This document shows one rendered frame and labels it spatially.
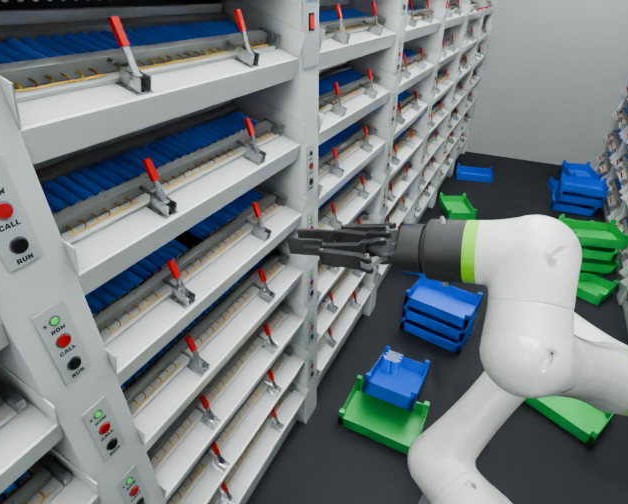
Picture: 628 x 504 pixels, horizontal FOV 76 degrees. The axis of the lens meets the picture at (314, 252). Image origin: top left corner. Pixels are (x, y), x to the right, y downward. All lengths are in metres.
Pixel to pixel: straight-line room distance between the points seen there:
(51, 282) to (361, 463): 1.30
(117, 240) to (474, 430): 0.82
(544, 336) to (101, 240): 0.60
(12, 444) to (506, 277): 0.67
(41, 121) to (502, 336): 0.59
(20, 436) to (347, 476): 1.15
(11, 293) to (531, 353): 0.60
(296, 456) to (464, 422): 0.79
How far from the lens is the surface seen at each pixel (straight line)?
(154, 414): 0.89
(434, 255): 0.59
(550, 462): 1.85
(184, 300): 0.79
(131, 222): 0.68
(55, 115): 0.57
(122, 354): 0.74
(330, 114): 1.23
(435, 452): 1.05
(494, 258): 0.57
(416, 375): 1.90
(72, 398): 0.69
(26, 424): 0.71
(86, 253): 0.64
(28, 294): 0.58
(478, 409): 1.02
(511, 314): 0.56
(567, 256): 0.58
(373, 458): 1.66
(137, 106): 0.63
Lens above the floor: 1.43
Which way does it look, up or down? 33 degrees down
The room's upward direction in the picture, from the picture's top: straight up
